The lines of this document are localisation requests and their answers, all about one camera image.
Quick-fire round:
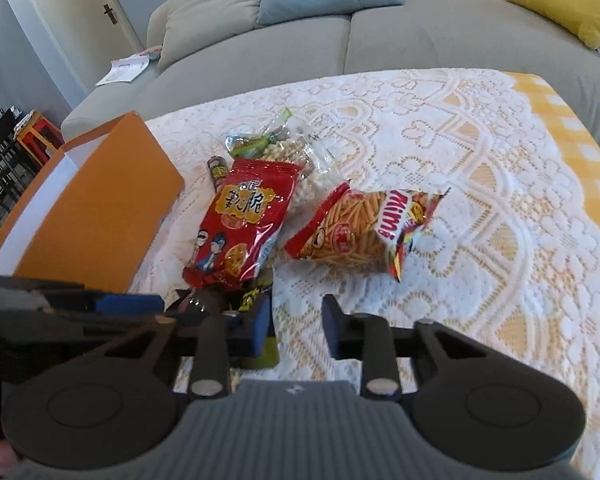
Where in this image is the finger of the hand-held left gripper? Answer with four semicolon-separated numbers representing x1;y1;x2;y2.
0;275;87;293
45;290;165;316

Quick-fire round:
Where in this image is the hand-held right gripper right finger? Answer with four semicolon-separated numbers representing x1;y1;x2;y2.
321;294;503;402

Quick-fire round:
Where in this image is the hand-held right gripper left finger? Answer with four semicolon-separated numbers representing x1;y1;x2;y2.
80;294;272;401

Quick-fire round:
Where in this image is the dark green snack packet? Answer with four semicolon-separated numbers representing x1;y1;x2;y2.
174;270;281;372

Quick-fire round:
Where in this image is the orange cardboard box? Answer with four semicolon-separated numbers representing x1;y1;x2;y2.
0;112;186;295

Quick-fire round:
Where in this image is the large red snack packet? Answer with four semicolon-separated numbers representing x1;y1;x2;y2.
182;157;306;291

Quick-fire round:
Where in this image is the red stick snack packet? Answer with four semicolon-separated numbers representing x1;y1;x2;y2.
284;181;452;282

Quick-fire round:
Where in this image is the black chair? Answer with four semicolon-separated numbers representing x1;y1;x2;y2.
0;110;37;248

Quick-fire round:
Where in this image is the yellow stool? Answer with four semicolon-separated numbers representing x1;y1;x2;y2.
14;112;61;167

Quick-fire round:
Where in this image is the dark brown snack stick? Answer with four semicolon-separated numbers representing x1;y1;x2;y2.
206;156;229;193

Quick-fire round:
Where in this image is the clear puffed snack bag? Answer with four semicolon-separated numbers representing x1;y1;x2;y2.
225;107;352;211

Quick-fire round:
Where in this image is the white paper booklet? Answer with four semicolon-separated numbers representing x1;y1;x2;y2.
96;55;151;86

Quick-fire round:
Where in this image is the cream door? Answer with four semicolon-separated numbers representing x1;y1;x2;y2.
0;0;156;111

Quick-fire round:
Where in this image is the beige cushion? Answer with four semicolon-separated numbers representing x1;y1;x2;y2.
157;0;272;68

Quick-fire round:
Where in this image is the beige sofa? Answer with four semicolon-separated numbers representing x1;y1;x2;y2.
60;0;600;143

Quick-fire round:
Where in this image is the yellow checkered tablecloth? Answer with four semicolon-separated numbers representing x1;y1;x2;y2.
505;72;600;206

